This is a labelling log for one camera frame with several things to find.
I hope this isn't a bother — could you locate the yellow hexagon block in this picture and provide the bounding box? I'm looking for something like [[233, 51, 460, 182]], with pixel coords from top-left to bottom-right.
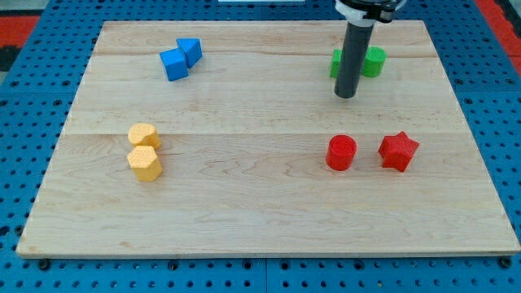
[[127, 146, 163, 181]]

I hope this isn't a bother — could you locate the blue triangle block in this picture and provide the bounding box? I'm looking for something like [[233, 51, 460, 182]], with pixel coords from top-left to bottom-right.
[[176, 37, 203, 68]]

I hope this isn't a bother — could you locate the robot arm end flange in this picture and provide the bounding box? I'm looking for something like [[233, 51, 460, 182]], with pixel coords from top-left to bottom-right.
[[335, 0, 407, 28]]

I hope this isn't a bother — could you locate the red star block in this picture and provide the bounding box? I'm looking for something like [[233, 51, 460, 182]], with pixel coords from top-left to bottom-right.
[[379, 131, 419, 172]]

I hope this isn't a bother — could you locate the green block behind rod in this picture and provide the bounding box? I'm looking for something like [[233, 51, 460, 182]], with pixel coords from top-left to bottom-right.
[[330, 49, 342, 78]]

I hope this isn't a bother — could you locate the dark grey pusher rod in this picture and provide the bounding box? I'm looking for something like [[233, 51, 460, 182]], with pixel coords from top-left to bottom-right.
[[335, 23, 374, 98]]

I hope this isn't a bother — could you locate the red cylinder block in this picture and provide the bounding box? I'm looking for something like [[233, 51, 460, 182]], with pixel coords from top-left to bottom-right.
[[326, 134, 357, 171]]

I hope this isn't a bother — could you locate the yellow heart block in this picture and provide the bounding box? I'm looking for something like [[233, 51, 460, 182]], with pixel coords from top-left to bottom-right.
[[128, 123, 162, 149]]

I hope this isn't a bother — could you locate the blue cube block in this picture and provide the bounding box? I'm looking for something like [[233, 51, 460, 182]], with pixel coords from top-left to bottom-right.
[[160, 48, 189, 81]]

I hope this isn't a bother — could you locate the green cylinder block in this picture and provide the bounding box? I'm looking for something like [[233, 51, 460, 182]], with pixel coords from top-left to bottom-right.
[[361, 46, 387, 77]]

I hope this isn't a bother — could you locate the wooden board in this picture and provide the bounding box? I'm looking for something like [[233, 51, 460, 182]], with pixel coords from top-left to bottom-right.
[[17, 20, 520, 259]]

